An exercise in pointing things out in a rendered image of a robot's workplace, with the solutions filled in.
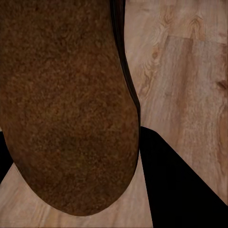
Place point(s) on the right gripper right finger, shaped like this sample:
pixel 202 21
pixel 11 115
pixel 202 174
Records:
pixel 178 196

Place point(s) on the sandal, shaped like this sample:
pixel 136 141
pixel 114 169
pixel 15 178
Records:
pixel 69 112

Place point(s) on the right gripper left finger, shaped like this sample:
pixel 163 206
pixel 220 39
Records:
pixel 5 158

